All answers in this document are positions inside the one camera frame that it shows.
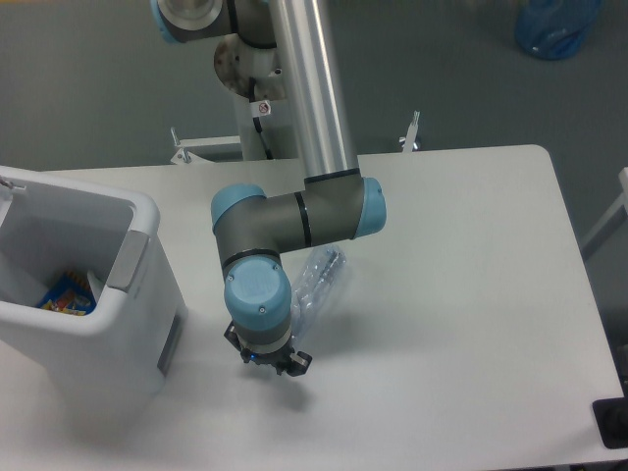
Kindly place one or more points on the clear plastic bottle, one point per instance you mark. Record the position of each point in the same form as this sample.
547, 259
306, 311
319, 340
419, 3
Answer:
315, 288

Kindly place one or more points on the blue plastic bag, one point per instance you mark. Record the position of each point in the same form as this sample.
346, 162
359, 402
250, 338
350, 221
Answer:
554, 30

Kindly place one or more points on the white frame at right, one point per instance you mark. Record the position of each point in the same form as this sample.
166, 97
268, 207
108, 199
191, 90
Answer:
608, 223

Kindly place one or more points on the white trash can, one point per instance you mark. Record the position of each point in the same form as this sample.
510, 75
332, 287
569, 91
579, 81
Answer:
50, 225

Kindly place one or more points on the white pedestal foot frame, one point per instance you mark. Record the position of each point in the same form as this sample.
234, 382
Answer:
229, 148

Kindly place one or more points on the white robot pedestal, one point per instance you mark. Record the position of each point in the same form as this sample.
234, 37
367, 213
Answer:
254, 79

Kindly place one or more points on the blue snack packet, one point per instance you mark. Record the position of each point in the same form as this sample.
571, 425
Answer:
71, 294

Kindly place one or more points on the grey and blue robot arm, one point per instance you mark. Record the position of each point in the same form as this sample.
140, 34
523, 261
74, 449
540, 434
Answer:
253, 230

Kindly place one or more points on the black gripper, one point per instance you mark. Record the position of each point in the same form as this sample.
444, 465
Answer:
279, 354

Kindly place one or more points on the black device at table edge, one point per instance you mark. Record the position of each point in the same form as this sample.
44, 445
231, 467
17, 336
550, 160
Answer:
611, 417

